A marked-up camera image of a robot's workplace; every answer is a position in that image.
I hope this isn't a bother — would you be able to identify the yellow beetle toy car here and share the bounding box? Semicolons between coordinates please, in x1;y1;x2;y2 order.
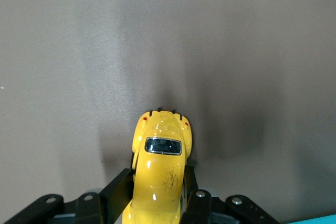
121;107;194;224

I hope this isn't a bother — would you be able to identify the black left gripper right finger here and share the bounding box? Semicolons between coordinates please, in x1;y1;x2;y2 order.
180;164;279;224

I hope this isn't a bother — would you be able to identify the teal plastic bin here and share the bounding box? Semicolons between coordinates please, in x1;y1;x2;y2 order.
282;212;336;224

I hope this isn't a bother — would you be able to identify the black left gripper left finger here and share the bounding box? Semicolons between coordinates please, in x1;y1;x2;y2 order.
3;167;135;224

